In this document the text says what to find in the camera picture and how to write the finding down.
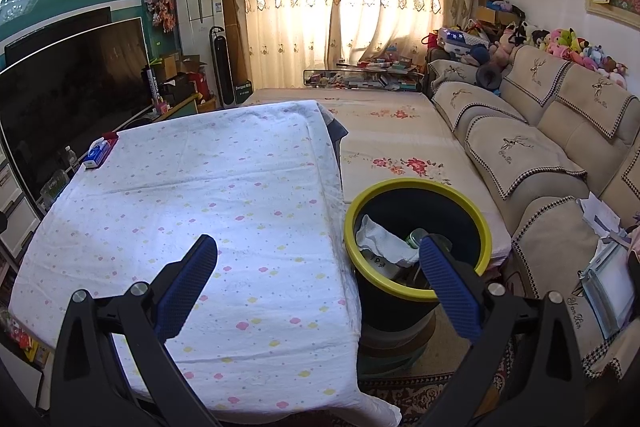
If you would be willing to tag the pile of plush toys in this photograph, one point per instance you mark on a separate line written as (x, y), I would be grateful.
(565, 42)

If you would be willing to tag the smaller black television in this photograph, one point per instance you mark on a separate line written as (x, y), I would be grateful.
(55, 27)

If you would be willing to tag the black bin with yellow rim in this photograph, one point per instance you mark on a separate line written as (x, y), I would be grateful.
(390, 207)

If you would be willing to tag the green glass jar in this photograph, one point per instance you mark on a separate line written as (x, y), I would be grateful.
(417, 239)

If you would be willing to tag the loose white papers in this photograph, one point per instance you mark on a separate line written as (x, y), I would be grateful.
(600, 214)

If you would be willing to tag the black and white tube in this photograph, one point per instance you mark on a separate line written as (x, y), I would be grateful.
(153, 84)

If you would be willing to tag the beige sofa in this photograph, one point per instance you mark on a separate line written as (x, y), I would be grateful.
(545, 127)

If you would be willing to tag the red fire extinguisher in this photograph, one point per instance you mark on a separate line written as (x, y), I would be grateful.
(200, 87)

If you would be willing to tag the open cardboard box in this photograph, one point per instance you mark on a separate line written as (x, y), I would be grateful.
(166, 66)

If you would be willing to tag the white dotted tablecloth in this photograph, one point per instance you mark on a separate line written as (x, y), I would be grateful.
(200, 217)

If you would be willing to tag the white drawer cabinet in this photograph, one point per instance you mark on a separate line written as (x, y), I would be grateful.
(15, 207)

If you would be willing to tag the white standing air conditioner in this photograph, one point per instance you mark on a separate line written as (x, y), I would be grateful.
(199, 2)

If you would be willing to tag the pink backpack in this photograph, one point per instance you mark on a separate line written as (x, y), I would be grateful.
(634, 247)

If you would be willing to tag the large black television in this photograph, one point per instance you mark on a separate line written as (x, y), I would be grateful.
(65, 102)

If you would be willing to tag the black tower fan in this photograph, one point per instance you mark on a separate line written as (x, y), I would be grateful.
(221, 67)

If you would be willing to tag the small red box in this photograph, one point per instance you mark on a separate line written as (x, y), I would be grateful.
(110, 138)

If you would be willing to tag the clear water bottle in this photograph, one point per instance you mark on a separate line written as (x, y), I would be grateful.
(72, 162)

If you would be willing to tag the glass coffee table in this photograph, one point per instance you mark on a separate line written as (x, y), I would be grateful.
(365, 77)

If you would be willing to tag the clear file folder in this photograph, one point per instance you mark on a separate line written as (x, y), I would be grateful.
(610, 292)

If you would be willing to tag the artificial flower decoration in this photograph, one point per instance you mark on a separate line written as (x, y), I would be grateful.
(160, 4)

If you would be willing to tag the blue tissue pack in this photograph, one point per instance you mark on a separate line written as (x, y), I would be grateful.
(96, 155)

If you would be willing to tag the dark blue cloth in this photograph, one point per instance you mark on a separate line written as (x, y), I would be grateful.
(336, 129)

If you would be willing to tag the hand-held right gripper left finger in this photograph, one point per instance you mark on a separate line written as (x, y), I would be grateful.
(185, 287)

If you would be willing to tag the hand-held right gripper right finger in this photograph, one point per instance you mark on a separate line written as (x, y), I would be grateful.
(450, 289)

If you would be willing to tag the floral cream mattress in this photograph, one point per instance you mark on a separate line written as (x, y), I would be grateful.
(400, 127)

